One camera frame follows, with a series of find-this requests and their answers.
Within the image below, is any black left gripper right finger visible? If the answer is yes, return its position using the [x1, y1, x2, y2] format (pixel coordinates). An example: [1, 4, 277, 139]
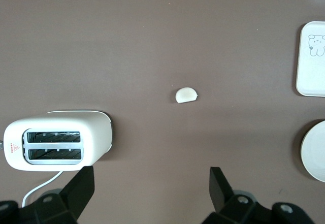
[202, 167, 274, 224]

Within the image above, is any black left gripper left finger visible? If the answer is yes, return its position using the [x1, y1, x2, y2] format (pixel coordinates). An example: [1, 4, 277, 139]
[19, 166, 95, 224]

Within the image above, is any white half-round bun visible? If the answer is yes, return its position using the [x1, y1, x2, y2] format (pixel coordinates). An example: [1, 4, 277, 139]
[175, 87, 199, 105]

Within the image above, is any round cream plate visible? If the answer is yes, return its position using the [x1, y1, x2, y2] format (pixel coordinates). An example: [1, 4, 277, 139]
[300, 119, 325, 183]

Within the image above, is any cream tray with bear print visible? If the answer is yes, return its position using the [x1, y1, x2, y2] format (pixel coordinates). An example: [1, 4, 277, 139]
[296, 21, 325, 98]

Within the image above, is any white two-slot toaster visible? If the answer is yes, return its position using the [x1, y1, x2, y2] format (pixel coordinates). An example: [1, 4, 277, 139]
[0, 110, 114, 172]

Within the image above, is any white toaster power cable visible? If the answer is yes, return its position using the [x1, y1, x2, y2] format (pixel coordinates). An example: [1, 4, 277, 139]
[21, 170, 64, 208]

